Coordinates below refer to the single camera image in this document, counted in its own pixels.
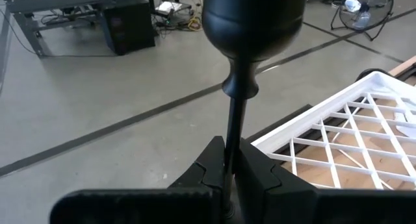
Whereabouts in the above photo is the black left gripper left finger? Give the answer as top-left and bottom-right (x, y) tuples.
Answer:
(49, 135), (226, 224)

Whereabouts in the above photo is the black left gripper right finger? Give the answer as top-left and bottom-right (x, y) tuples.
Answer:
(233, 138), (416, 224)

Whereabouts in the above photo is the black handled tool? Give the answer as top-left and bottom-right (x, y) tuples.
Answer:
(201, 0), (309, 220)

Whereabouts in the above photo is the black computer tower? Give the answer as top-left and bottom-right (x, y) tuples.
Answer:
(100, 0), (156, 56)

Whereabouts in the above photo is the white box on floor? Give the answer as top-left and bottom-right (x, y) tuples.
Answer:
(155, 1), (183, 16)

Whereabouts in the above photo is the clear plastic bottle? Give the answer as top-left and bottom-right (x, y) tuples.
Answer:
(352, 2), (371, 31)

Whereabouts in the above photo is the black floor fan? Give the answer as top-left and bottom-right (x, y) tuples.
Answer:
(330, 0), (395, 42)

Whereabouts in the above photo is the grey metal workbench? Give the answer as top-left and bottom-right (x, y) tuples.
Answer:
(0, 0), (150, 58)

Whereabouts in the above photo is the white grid wire rack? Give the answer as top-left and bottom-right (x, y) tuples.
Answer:
(250, 70), (416, 191)

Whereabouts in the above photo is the yellow cable coil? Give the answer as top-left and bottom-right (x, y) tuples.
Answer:
(187, 16), (203, 32)

